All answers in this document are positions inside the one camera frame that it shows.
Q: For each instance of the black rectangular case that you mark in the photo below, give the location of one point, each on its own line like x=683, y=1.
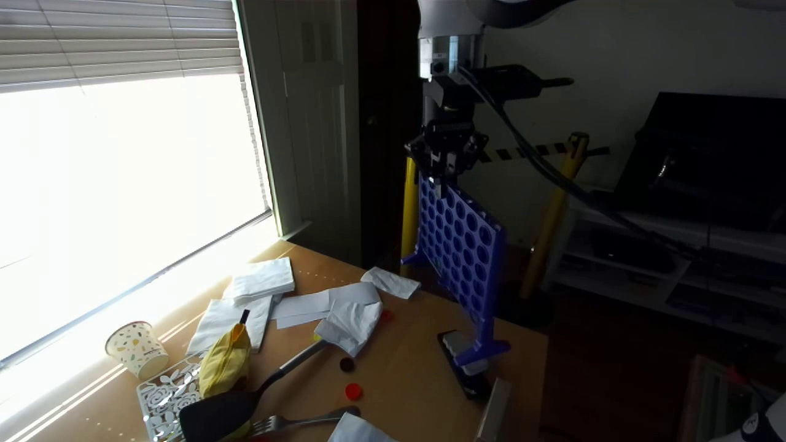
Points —
x=472, y=380

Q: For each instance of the blue gameboard with holes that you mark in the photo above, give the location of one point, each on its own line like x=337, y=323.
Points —
x=458, y=245

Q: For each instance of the white window blinds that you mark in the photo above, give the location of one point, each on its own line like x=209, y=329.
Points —
x=113, y=40

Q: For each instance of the black game disc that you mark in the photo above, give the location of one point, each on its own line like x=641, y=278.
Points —
x=347, y=363

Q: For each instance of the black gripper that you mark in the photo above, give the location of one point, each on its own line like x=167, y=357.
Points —
x=449, y=114

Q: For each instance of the black white patterned mat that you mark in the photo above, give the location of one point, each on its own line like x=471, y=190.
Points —
x=164, y=401

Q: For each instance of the red game disc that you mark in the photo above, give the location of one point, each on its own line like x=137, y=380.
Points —
x=354, y=391

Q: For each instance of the black television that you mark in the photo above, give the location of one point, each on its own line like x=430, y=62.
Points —
x=714, y=156

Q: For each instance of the dotted paper cup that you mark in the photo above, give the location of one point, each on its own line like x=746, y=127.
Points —
x=137, y=346

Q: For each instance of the spread white napkins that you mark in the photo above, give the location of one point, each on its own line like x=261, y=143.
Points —
x=214, y=323

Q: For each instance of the flat white napkin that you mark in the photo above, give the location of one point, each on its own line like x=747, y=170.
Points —
x=391, y=282

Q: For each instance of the white crumpled cloth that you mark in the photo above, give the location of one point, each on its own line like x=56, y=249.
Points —
x=354, y=315

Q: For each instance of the white television stand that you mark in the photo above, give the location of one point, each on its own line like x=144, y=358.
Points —
x=678, y=278

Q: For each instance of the white paper sheet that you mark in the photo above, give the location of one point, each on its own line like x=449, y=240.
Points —
x=298, y=309

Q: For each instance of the yellow legged tripod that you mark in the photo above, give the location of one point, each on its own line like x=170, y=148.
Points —
x=554, y=222

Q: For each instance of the thick white napkin stack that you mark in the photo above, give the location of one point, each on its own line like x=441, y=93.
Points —
x=261, y=281

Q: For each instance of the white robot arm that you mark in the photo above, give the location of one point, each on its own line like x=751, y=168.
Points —
x=446, y=19

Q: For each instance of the metal fork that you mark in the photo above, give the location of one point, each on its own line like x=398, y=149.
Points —
x=304, y=420

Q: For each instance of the yellow cloth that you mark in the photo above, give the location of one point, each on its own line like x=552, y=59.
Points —
x=224, y=363

